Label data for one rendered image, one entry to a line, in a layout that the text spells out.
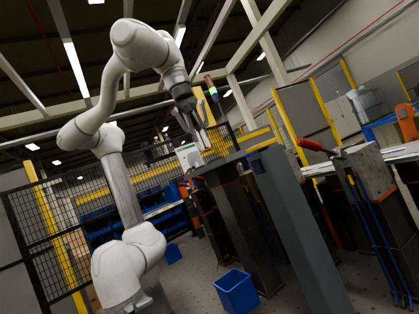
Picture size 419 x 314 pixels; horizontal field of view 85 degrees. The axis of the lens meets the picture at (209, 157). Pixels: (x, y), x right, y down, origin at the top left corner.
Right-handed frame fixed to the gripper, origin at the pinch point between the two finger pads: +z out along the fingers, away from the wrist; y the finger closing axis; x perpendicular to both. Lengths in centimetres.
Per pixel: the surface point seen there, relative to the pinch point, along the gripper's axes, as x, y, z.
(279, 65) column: 585, 537, -238
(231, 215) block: -3.2, -1.9, 27.4
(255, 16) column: 583, 530, -432
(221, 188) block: -4.3, -1.7, 17.8
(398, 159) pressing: -35, 32, 26
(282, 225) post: -25.6, 2.5, 30.1
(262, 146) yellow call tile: -28.9, 4.3, 10.7
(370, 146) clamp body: -35.2, 26.7, 20.6
